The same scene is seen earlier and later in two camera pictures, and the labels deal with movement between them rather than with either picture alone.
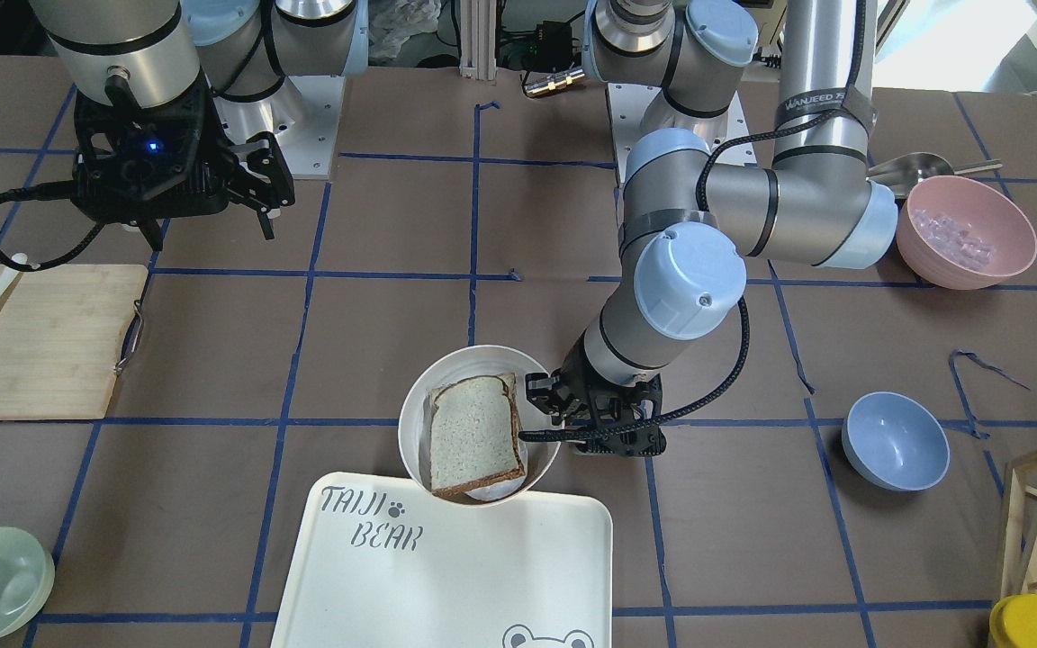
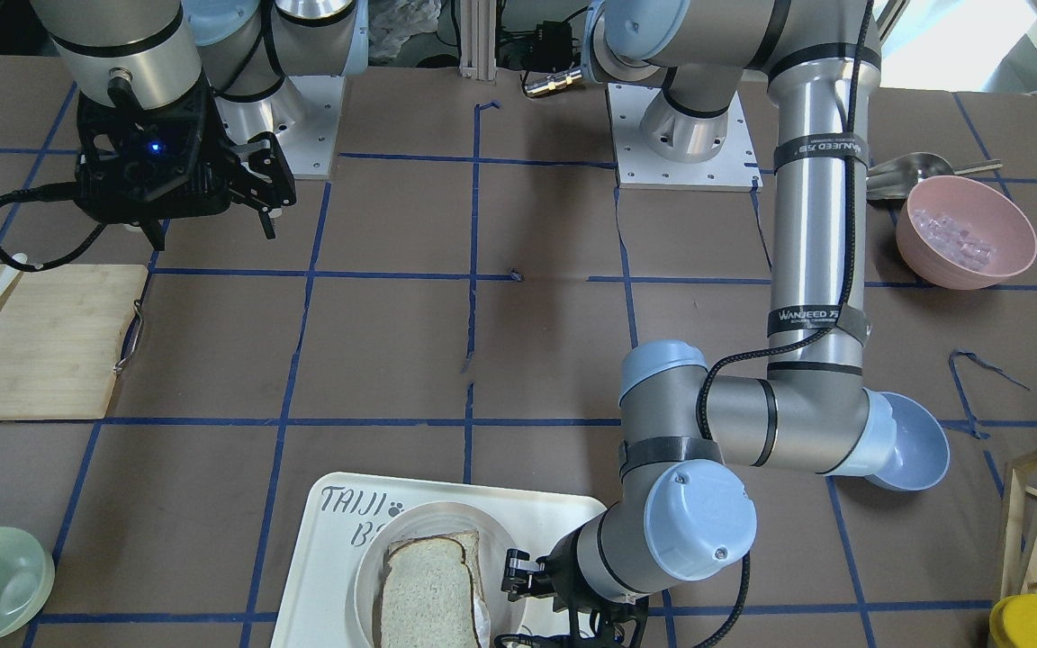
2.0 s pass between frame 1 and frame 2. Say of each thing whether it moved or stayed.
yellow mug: stayed
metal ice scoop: stayed
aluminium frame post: stayed
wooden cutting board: stayed
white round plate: moved
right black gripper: stayed
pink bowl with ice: stayed
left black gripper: moved
